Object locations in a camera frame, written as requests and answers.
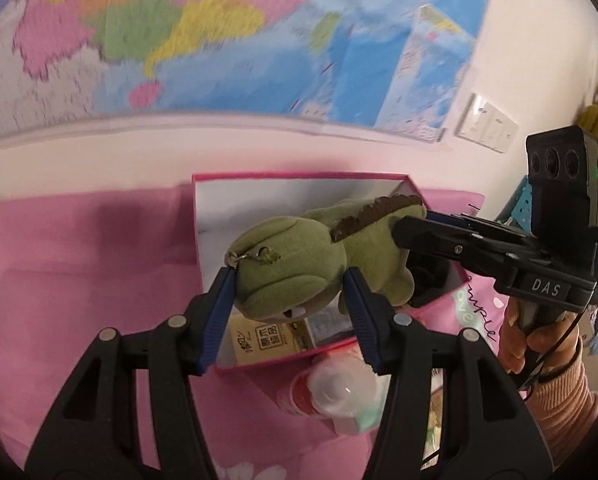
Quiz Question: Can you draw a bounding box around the black cloth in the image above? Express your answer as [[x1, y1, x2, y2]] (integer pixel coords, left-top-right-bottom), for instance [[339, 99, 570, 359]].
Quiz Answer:
[[408, 252, 462, 308]]

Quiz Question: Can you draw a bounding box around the person's right forearm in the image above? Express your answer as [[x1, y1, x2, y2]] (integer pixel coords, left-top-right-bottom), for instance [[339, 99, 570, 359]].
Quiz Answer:
[[519, 345, 598, 480]]

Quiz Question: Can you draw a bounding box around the white wall socket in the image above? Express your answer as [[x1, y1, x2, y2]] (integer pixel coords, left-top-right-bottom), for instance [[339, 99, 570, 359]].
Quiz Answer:
[[455, 92, 486, 140], [479, 102, 505, 147]]

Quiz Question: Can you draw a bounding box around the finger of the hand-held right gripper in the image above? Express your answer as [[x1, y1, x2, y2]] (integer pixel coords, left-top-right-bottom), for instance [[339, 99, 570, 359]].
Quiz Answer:
[[426, 211, 530, 241], [393, 216, 517, 281]]

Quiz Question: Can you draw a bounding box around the pastel tissue pack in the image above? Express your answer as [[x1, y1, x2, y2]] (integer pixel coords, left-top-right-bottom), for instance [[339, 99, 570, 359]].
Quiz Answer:
[[336, 395, 395, 436]]

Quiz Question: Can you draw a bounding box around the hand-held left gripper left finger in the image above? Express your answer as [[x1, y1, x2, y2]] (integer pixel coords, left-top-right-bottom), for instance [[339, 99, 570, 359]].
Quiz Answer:
[[24, 266, 237, 480]]

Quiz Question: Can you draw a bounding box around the colourful wall map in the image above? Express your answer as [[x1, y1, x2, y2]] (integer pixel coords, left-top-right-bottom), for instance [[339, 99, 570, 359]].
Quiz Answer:
[[0, 0, 495, 143]]

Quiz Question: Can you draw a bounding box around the white wall switch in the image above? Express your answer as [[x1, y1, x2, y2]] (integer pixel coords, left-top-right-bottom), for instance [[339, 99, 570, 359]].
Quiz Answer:
[[496, 112, 520, 153]]

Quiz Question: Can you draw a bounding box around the white pump bottle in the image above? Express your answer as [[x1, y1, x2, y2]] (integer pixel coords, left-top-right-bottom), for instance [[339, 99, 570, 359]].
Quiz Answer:
[[278, 355, 380, 423]]

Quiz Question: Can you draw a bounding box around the pink floral bedsheet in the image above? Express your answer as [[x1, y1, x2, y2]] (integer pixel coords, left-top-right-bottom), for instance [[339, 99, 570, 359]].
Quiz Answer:
[[0, 185, 510, 480]]

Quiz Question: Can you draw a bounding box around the tan tissue pouch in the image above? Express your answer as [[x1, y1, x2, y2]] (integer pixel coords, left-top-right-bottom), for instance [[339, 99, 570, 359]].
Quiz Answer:
[[228, 317, 312, 368]]

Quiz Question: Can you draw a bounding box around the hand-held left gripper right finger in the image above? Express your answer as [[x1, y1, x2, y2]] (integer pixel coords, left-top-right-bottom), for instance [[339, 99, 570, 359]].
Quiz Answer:
[[343, 267, 555, 480]]

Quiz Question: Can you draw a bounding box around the green crocodile plush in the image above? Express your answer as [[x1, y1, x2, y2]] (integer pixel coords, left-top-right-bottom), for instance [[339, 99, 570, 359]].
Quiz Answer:
[[224, 195, 427, 323]]

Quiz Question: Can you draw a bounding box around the person's right hand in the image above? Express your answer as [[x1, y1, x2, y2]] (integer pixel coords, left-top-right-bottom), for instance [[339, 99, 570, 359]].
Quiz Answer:
[[499, 300, 585, 391]]

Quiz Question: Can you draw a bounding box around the pink cardboard box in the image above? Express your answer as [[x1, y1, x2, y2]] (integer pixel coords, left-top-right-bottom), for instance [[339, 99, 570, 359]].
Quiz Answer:
[[191, 172, 472, 376]]

